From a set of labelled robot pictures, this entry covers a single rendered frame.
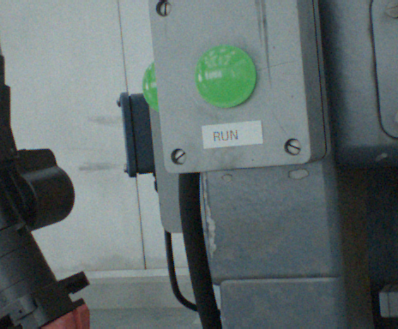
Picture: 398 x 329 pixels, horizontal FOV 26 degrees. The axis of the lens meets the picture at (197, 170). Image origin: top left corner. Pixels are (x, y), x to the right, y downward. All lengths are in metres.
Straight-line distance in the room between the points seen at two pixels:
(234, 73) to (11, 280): 0.35
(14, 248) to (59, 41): 5.79
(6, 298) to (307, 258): 0.31
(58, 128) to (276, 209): 6.03
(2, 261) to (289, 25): 0.37
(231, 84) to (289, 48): 0.03
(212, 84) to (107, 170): 5.91
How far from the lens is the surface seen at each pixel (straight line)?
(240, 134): 0.42
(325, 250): 0.46
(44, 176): 0.77
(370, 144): 0.46
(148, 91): 0.44
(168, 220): 0.91
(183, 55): 0.43
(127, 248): 6.32
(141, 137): 0.92
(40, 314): 0.67
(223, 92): 0.41
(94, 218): 6.40
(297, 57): 0.41
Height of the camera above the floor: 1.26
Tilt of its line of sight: 3 degrees down
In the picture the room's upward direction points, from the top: 6 degrees counter-clockwise
